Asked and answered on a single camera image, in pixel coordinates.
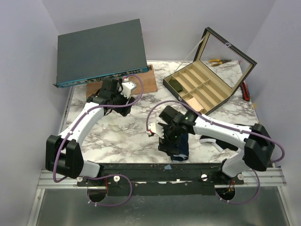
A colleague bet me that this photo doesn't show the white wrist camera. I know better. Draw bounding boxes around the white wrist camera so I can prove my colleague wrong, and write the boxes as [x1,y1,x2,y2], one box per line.
[120,81,137,99]
[146,123,164,139]

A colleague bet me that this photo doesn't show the black white underwear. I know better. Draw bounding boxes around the black white underwear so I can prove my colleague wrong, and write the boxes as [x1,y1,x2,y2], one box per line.
[193,122,252,151]

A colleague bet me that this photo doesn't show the navy orange underwear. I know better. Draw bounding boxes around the navy orange underwear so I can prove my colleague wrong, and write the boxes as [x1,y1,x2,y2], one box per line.
[170,133,189,162]

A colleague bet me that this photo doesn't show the red black utility knife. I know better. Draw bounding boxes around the red black utility knife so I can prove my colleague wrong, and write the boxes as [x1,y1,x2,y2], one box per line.
[240,82,250,102]

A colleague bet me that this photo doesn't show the wooden board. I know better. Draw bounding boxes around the wooden board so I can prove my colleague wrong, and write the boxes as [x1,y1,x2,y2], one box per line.
[86,70,158,98]

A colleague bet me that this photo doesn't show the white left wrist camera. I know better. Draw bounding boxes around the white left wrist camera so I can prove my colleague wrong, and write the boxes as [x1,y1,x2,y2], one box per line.
[120,81,137,99]

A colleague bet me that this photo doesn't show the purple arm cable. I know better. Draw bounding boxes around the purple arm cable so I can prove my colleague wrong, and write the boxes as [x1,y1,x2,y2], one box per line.
[146,100,286,206]
[53,74,144,208]

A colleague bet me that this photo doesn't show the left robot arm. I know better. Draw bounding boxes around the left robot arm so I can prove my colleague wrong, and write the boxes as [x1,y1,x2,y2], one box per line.
[45,79,137,186]

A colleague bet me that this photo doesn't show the yellow handled pliers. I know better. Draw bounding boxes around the yellow handled pliers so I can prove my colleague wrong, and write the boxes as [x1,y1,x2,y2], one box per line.
[208,59,231,67]

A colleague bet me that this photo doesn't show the cream rolled underwear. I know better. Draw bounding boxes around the cream rolled underwear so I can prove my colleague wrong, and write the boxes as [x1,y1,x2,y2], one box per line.
[187,97,204,113]

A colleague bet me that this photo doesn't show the black compartment organizer box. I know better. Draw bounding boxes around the black compartment organizer box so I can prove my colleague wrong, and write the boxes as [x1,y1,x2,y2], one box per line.
[163,27,257,115]

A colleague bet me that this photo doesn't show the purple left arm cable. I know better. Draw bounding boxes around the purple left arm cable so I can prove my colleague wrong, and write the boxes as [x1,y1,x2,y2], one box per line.
[53,74,144,208]

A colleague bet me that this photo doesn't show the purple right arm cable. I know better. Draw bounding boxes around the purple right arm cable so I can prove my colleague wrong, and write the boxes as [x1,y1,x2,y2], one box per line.
[146,100,286,206]

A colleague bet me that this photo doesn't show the grey network switch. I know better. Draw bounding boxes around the grey network switch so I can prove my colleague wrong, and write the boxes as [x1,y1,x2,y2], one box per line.
[54,19,150,88]

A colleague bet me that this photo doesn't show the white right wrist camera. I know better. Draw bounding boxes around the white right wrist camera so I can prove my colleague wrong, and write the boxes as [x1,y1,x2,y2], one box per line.
[146,123,164,139]

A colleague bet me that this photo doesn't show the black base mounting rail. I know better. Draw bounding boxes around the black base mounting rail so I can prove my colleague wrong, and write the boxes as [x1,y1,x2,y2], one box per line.
[77,163,244,196]

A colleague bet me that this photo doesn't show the green rolled underwear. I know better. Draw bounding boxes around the green rolled underwear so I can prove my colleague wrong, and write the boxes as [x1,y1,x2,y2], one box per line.
[169,79,183,93]

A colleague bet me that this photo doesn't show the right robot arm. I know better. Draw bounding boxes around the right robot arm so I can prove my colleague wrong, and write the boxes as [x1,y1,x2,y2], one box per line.
[149,105,275,185]

